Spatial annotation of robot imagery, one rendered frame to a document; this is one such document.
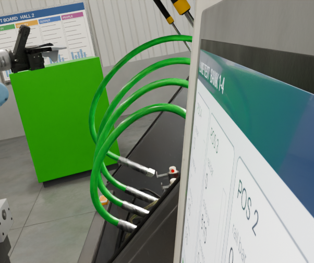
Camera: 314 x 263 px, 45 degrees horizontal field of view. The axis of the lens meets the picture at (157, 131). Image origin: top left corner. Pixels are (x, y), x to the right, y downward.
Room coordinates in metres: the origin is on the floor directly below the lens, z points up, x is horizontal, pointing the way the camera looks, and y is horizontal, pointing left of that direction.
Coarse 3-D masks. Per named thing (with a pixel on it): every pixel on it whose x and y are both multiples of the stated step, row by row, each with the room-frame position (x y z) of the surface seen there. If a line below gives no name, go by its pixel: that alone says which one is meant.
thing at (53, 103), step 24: (24, 72) 3.99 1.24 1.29; (48, 72) 4.04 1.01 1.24; (72, 72) 4.10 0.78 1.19; (96, 72) 4.15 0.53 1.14; (24, 96) 3.98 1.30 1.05; (48, 96) 4.03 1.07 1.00; (72, 96) 4.08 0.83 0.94; (24, 120) 3.97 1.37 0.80; (48, 120) 4.02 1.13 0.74; (72, 120) 4.07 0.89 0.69; (96, 120) 4.13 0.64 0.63; (48, 144) 4.00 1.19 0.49; (72, 144) 4.06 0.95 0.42; (48, 168) 3.99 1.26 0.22; (72, 168) 4.04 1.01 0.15
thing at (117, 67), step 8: (152, 40) 0.88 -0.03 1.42; (160, 40) 0.87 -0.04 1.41; (168, 40) 0.87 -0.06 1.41; (176, 40) 0.87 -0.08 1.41; (184, 40) 0.87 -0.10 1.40; (136, 48) 0.88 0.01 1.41; (144, 48) 0.88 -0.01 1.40; (128, 56) 0.88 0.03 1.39; (120, 64) 0.88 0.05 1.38; (112, 72) 0.88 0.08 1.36; (104, 80) 0.88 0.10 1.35; (96, 96) 0.88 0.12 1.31; (96, 104) 0.89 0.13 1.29; (96, 136) 0.89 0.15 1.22
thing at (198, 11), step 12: (204, 0) 0.40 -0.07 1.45; (216, 0) 0.32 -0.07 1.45; (192, 36) 0.52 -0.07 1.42; (192, 48) 0.51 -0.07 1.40; (192, 60) 0.48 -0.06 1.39; (192, 72) 0.47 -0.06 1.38; (192, 84) 0.46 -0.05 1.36; (192, 96) 0.44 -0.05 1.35; (192, 108) 0.43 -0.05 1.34; (180, 180) 0.52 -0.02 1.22; (180, 192) 0.49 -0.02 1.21; (180, 204) 0.48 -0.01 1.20; (180, 216) 0.46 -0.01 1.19; (180, 228) 0.45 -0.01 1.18; (180, 240) 0.43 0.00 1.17
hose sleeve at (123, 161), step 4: (120, 156) 0.89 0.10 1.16; (120, 160) 0.88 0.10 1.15; (124, 160) 0.88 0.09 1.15; (128, 160) 0.89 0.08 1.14; (124, 164) 0.88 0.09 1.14; (128, 164) 0.88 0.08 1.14; (132, 164) 0.88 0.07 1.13; (136, 164) 0.88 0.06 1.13; (132, 168) 0.88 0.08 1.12; (136, 168) 0.88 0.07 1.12; (140, 168) 0.88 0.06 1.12; (144, 168) 0.88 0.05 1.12; (148, 168) 0.89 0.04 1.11; (140, 172) 0.88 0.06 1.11; (144, 172) 0.88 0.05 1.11
